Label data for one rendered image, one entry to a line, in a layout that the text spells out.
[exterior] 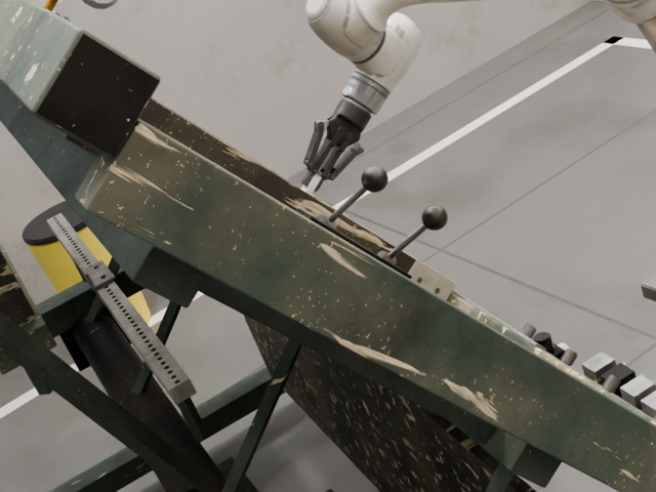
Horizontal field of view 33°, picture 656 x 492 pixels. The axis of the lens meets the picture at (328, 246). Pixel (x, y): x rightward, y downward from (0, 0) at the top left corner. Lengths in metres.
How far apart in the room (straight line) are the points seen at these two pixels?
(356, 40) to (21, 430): 2.82
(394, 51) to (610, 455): 1.03
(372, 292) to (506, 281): 2.89
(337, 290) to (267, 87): 4.34
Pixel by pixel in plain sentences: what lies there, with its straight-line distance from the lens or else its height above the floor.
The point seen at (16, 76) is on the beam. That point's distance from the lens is 1.27.
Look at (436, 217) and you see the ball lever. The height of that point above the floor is 1.44.
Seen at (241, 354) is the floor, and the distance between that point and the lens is 4.39.
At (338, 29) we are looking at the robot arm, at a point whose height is 1.55.
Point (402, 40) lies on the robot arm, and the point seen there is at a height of 1.45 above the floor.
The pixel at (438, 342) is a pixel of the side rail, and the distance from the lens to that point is 1.40.
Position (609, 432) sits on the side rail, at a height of 1.11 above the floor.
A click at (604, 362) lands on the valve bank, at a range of 2.36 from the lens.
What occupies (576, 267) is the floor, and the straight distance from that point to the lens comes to 4.17.
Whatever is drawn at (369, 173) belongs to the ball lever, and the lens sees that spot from 1.53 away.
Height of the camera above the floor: 2.15
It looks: 26 degrees down
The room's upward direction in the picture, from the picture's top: 22 degrees counter-clockwise
